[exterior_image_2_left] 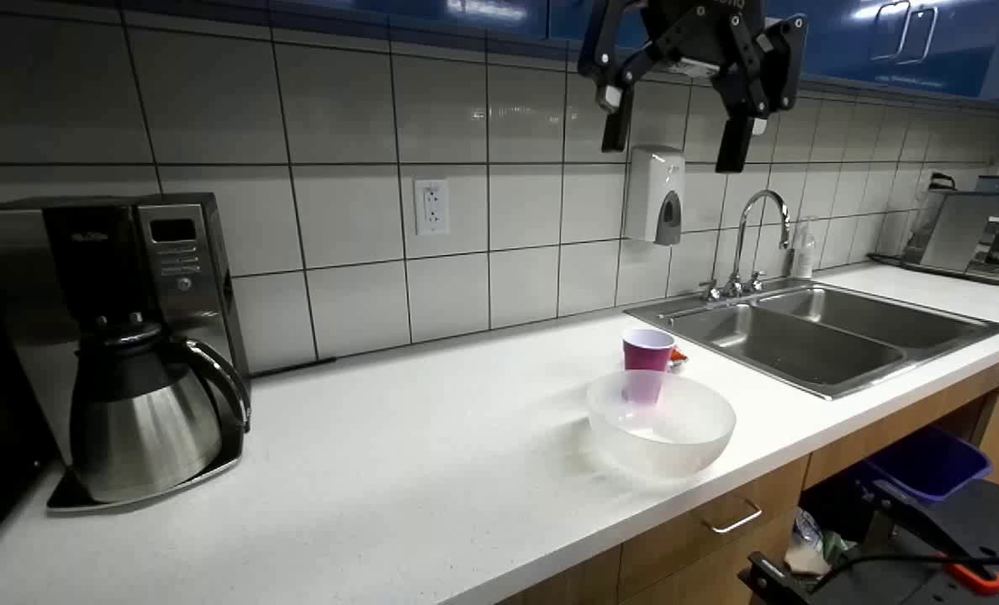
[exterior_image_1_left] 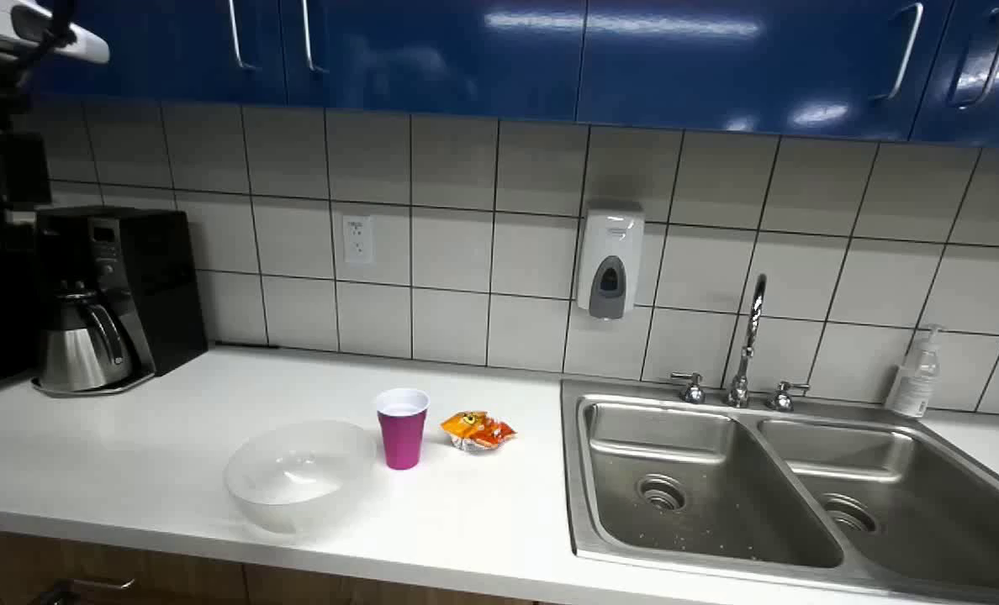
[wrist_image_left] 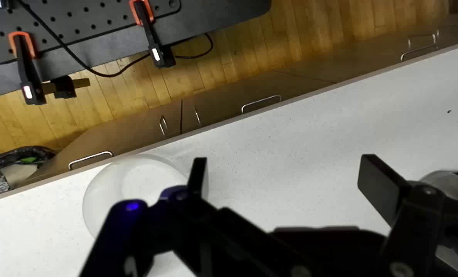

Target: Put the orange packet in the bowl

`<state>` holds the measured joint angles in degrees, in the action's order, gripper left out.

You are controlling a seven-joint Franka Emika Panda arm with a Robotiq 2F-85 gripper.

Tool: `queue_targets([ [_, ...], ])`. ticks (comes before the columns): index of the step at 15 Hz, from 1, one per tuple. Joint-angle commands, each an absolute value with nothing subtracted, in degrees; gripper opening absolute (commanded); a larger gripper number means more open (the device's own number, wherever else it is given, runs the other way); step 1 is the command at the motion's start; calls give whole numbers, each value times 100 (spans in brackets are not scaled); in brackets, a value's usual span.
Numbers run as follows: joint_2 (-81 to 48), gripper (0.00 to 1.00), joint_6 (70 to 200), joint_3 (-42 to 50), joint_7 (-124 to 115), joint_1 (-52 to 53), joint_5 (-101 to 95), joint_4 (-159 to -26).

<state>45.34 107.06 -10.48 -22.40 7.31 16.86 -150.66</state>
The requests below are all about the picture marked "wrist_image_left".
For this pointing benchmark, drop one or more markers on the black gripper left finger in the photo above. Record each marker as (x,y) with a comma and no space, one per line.
(210,242)

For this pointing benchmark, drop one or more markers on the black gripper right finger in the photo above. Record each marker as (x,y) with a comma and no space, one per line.
(422,219)

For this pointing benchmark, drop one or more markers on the white round bowl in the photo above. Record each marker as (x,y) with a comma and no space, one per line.
(140,177)

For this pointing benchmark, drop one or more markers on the wooden cabinet with drawers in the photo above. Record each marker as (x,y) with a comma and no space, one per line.
(247,95)

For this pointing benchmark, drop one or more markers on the right orange black clamp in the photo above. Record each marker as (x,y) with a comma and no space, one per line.
(143,17)

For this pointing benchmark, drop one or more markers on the orange black clamp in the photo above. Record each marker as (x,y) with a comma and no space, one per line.
(143,17)
(25,54)

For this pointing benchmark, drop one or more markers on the left orange black clamp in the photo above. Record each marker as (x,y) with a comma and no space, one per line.
(25,54)

